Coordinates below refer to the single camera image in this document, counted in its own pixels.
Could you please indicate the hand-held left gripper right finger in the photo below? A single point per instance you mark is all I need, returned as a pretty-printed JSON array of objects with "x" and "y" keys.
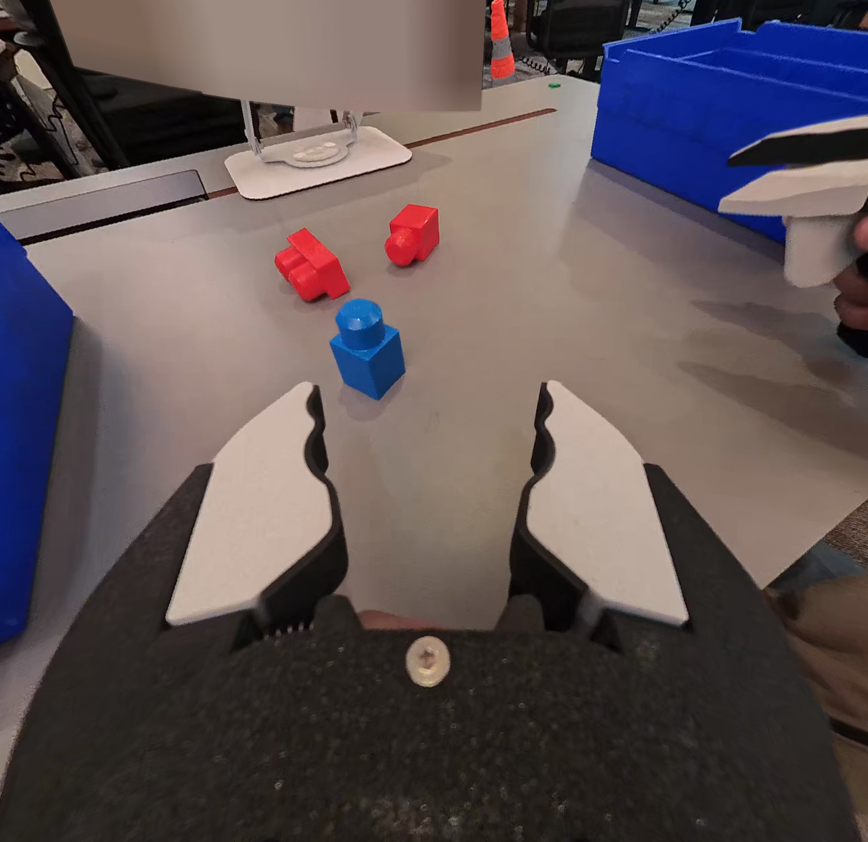
[{"x": 604, "y": 519}]

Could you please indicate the blue plastic bin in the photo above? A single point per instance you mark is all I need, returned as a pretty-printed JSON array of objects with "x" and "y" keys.
[
  {"x": 34, "y": 435},
  {"x": 678, "y": 110}
]

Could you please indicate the red double toy block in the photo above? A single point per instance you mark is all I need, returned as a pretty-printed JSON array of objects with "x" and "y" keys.
[{"x": 309, "y": 266}]

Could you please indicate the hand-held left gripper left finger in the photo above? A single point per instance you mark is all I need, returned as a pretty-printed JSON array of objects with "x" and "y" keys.
[{"x": 255, "y": 519}]

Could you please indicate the white document stand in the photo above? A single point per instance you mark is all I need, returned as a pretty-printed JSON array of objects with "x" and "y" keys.
[{"x": 319, "y": 171}]

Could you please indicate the orange traffic cone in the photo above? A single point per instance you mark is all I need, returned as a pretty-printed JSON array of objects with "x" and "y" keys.
[{"x": 502, "y": 49}]

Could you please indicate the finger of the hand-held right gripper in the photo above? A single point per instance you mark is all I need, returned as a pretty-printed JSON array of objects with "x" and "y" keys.
[
  {"x": 800, "y": 198},
  {"x": 814, "y": 144}
]

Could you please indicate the black office chair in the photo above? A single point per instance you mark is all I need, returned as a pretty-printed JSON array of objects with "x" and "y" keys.
[{"x": 583, "y": 15}]

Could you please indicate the person's beige trousers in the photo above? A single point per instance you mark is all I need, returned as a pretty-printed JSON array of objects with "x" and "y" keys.
[{"x": 827, "y": 652}]

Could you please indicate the blue toy block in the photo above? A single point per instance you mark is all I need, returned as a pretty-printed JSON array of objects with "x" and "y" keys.
[{"x": 369, "y": 361}]

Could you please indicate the person's right hand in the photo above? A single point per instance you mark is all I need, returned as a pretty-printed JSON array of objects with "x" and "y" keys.
[{"x": 855, "y": 293}]

